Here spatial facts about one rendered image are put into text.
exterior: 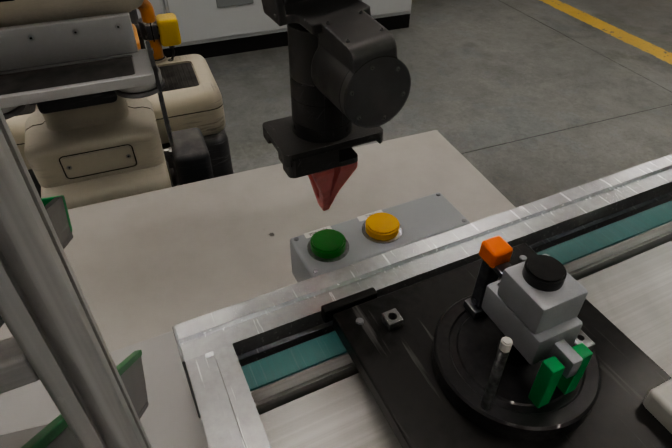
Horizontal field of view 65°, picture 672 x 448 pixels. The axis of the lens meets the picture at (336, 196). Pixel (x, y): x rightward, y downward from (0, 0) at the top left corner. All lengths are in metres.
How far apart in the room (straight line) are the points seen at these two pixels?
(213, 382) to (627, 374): 0.37
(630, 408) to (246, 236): 0.51
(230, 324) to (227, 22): 2.96
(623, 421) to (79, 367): 0.43
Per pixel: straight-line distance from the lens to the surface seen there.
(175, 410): 0.62
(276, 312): 0.55
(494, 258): 0.46
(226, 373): 0.51
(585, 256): 0.69
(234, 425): 0.49
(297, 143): 0.49
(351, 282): 0.58
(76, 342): 0.20
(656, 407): 0.53
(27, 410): 0.68
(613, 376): 0.55
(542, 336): 0.44
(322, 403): 0.54
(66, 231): 0.31
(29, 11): 0.92
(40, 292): 0.18
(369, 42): 0.38
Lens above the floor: 1.38
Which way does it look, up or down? 39 degrees down
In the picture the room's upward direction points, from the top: straight up
